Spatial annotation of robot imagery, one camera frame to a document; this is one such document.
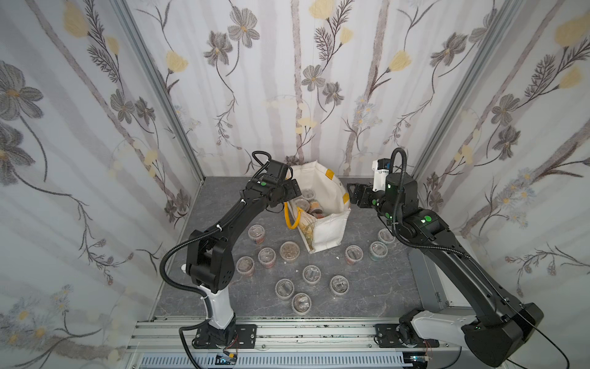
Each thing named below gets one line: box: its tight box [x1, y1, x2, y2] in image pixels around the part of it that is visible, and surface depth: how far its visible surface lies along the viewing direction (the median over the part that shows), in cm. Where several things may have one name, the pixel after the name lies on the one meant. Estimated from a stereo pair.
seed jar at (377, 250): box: [368, 240, 388, 262], surface depth 90 cm
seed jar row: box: [302, 264, 322, 286], surface depth 84 cm
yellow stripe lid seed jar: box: [329, 274, 350, 296], surface depth 82 cm
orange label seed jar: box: [308, 199, 325, 220], surface depth 104 cm
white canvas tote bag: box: [285, 160, 352, 255], surface depth 97 cm
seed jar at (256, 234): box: [247, 223, 266, 246], surface depth 95 cm
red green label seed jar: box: [275, 278, 295, 300], surface depth 80 cm
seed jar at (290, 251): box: [279, 240, 301, 263], surface depth 90 cm
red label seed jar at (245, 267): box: [235, 255, 256, 278], surface depth 86 cm
